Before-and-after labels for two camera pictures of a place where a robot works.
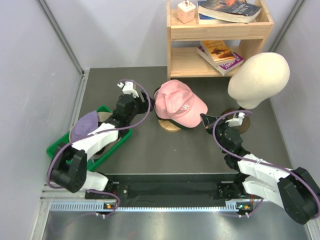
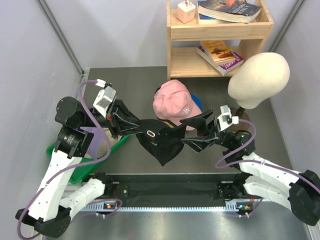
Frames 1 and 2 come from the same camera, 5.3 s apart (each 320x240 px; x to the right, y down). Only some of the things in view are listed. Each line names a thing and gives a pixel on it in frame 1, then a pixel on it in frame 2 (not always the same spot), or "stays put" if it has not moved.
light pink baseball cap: [175, 100] stays put
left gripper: [145, 105] to [113, 118]
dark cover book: [238, 11] stays put
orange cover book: [217, 50] stays put
